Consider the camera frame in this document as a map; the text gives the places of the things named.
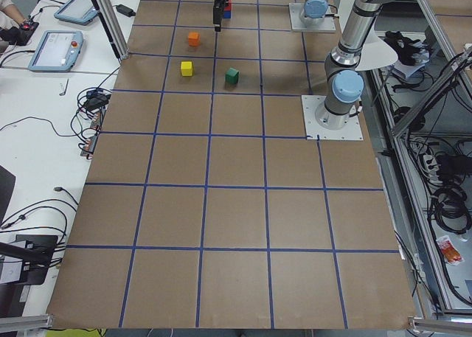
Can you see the black power adapter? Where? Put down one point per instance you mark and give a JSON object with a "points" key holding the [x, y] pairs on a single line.
{"points": [[125, 10]]}

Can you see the green wooden block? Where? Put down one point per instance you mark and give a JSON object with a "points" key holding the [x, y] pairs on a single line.
{"points": [[232, 76]]}

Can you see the yellow wooden block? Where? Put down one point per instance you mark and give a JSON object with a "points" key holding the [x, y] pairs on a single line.
{"points": [[186, 68]]}

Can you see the metal allen key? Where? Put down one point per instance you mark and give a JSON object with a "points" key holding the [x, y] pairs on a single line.
{"points": [[63, 88]]}

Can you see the teach pendant tablet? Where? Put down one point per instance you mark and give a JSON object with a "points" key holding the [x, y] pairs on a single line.
{"points": [[80, 12], [57, 51]]}

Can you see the far teach pendant tablet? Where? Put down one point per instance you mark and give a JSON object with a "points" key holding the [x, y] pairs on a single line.
{"points": [[80, 12]]}

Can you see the orange wooden block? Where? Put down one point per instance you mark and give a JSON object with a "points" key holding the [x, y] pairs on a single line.
{"points": [[194, 39]]}

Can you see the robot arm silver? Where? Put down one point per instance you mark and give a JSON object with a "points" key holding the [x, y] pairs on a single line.
{"points": [[345, 85], [313, 11]]}

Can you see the near teach pendant tablet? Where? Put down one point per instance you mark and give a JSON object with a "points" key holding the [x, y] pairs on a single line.
{"points": [[57, 51]]}

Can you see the red wooden block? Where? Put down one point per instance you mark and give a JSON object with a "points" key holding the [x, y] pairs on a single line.
{"points": [[228, 5]]}

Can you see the aluminium frame post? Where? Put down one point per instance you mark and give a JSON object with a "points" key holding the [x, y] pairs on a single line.
{"points": [[113, 31]]}

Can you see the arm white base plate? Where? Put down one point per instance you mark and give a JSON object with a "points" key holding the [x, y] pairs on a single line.
{"points": [[320, 124], [299, 23]]}

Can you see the orange snack packet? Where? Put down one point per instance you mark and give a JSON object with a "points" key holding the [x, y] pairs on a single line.
{"points": [[451, 255]]}

